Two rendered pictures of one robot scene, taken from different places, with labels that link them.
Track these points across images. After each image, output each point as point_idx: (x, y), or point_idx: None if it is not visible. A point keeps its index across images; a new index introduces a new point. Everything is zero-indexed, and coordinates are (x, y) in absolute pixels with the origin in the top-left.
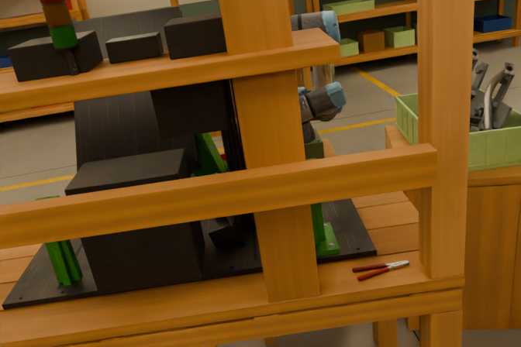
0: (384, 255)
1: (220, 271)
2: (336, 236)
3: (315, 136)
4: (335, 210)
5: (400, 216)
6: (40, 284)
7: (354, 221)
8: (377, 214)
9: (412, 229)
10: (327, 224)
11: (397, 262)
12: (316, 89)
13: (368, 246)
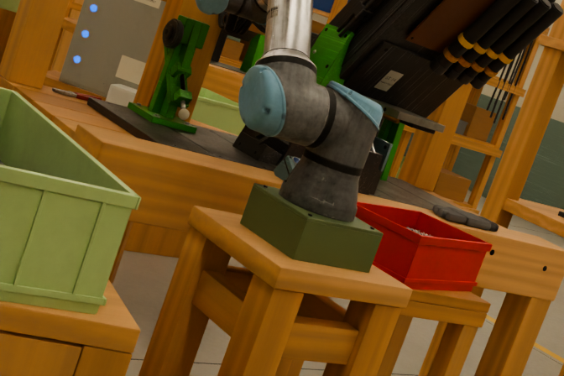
0: (77, 101)
1: (237, 136)
2: (138, 115)
3: (280, 190)
4: (154, 129)
5: (65, 111)
6: (394, 180)
7: (122, 115)
8: (95, 121)
9: (48, 101)
10: (154, 116)
11: (65, 91)
12: None
13: (98, 100)
